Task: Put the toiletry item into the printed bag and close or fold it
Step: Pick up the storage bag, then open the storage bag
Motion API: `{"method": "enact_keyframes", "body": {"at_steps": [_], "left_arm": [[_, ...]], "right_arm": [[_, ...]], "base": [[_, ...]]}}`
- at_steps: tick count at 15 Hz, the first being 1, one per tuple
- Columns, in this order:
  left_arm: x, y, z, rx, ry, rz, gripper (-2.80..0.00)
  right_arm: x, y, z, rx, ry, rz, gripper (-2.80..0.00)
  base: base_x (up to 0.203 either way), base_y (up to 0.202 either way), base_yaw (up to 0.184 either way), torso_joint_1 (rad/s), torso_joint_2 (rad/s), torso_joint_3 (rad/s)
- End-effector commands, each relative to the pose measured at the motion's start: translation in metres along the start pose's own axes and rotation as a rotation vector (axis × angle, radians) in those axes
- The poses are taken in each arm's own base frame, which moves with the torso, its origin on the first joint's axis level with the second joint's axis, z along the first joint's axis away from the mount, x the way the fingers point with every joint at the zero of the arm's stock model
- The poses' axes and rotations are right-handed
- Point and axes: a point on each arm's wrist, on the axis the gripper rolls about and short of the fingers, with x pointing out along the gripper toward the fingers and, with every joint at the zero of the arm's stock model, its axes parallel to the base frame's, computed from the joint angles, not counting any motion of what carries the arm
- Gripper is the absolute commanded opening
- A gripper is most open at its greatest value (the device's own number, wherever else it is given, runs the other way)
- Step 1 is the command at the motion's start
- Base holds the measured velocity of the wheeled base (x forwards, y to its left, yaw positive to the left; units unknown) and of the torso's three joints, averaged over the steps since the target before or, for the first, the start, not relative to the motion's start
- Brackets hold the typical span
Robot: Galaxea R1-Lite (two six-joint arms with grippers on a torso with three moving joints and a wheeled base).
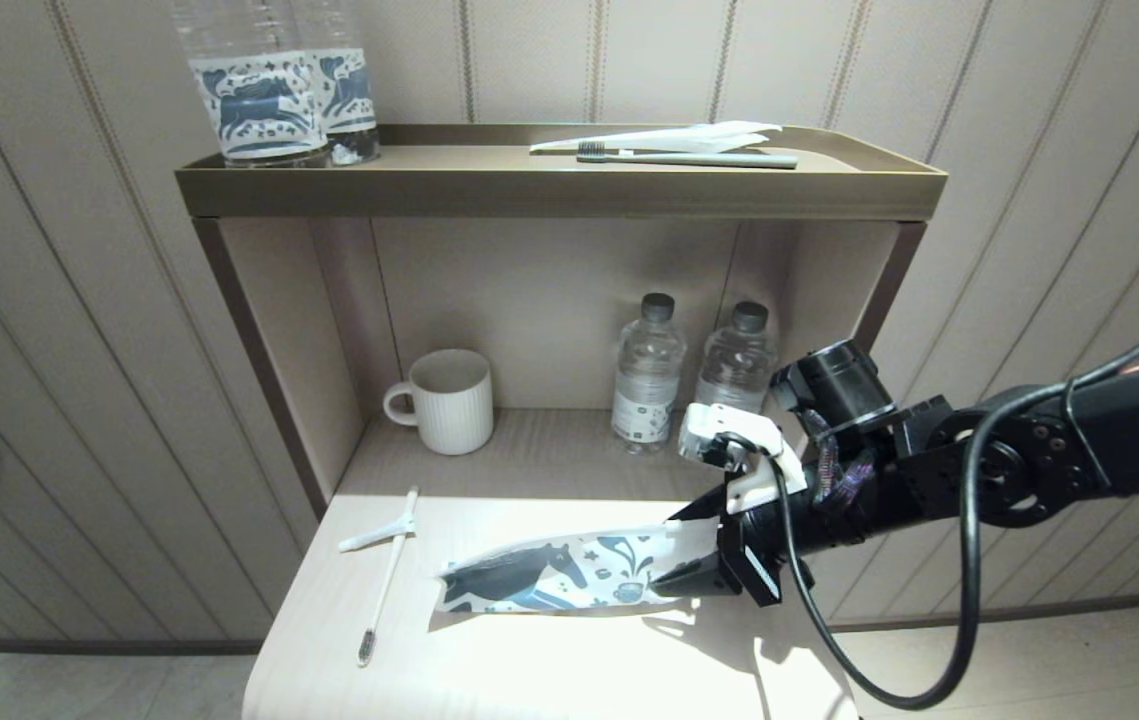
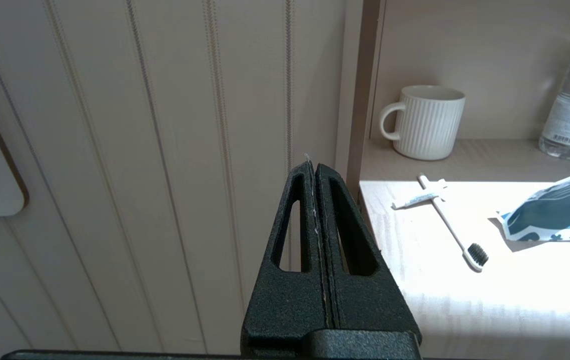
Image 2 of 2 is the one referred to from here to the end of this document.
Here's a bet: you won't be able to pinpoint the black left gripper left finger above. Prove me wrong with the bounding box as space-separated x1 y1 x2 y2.
241 161 328 355

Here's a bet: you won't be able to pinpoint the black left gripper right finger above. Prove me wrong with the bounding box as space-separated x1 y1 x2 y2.
315 163 422 337

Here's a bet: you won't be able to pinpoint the white toothbrush black bristles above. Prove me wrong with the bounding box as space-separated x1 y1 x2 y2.
416 172 489 273

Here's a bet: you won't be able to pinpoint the blue patterned zip pouch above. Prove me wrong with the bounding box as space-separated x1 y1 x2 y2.
495 162 570 242

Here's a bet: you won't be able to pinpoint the small white toothpaste tube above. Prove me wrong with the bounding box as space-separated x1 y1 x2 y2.
391 179 448 210

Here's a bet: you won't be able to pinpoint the white ribbed mug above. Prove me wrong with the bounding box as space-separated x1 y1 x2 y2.
379 85 466 161

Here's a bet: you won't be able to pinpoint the beige wooden shelf unit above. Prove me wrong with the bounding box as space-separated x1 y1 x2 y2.
336 0 570 182

